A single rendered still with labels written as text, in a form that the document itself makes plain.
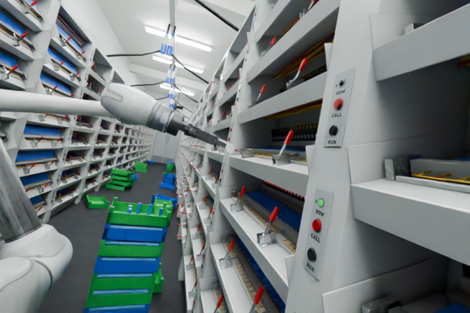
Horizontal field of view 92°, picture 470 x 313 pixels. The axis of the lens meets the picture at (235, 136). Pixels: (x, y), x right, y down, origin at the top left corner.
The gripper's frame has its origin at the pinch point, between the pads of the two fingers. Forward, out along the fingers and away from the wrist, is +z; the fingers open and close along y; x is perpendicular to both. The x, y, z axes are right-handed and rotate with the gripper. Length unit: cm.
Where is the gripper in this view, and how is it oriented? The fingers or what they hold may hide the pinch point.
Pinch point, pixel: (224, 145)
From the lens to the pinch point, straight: 78.9
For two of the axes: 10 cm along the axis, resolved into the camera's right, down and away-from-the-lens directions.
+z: 8.9, 4.0, 2.2
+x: 3.8, -9.1, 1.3
